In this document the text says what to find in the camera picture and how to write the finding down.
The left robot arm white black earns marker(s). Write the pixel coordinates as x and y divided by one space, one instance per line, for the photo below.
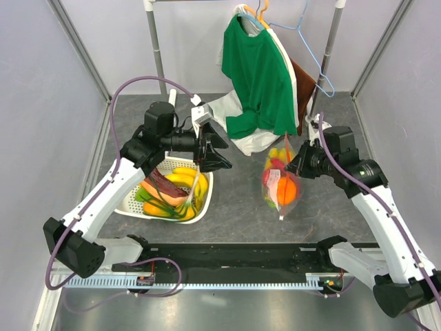
72 241

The brown cloth garment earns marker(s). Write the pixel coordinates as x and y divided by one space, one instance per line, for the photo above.
305 88

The orange toy orange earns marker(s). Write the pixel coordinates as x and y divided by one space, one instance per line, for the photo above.
286 191

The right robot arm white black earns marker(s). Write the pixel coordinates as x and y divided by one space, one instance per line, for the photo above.
407 280

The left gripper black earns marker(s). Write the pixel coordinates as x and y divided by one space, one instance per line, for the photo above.
210 140

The green T-shirt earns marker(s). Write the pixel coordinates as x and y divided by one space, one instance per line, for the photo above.
261 81

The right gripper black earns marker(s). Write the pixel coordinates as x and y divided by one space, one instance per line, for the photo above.
299 163

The yellow toy banana bunch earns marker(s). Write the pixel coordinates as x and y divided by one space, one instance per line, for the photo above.
282 154

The clear zip top bag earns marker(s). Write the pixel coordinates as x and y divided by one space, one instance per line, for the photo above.
269 192

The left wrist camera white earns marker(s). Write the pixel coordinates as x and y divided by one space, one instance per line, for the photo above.
200 114

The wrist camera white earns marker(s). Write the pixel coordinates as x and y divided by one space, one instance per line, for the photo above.
200 114
313 127

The yellow green toy mango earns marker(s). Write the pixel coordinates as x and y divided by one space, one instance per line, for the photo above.
183 212

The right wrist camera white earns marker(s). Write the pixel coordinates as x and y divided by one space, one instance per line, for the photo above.
313 127

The clothes rack right pole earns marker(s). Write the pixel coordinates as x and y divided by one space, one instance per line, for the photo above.
324 84

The blue white cable duct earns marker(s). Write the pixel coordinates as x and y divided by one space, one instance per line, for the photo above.
132 282

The brown toy food piece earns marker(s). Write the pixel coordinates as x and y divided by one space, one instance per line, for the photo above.
161 188

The blue wire hanger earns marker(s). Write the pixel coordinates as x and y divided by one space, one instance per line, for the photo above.
297 28

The white cloth garment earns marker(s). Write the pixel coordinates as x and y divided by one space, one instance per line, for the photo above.
229 106

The orange hanger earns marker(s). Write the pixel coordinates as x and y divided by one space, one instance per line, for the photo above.
258 14

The white plastic food basket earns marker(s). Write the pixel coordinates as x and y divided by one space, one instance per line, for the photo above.
130 207

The green toy scallion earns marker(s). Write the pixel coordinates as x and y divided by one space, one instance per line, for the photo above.
172 196

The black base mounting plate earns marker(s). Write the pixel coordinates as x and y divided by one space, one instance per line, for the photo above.
244 262

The green toy leaf vegetable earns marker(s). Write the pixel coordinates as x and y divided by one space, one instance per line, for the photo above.
142 195

